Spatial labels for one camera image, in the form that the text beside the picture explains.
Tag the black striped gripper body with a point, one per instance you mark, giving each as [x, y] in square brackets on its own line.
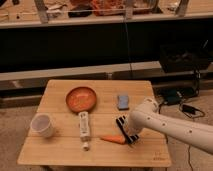
[123, 126]

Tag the orange carrot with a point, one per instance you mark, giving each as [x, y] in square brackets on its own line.
[114, 139]

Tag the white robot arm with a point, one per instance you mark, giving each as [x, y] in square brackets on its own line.
[146, 115]

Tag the blue eraser block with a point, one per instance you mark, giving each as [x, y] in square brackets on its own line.
[123, 101]

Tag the dark device on floor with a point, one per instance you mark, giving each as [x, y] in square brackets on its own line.
[171, 97]

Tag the black power adapter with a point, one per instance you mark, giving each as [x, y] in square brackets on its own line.
[188, 109]

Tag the orange plate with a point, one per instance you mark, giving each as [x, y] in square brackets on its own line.
[81, 99]

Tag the white plastic cup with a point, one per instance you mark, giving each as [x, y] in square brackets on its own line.
[42, 125]

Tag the black box on stand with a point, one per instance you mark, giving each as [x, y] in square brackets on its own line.
[180, 57]

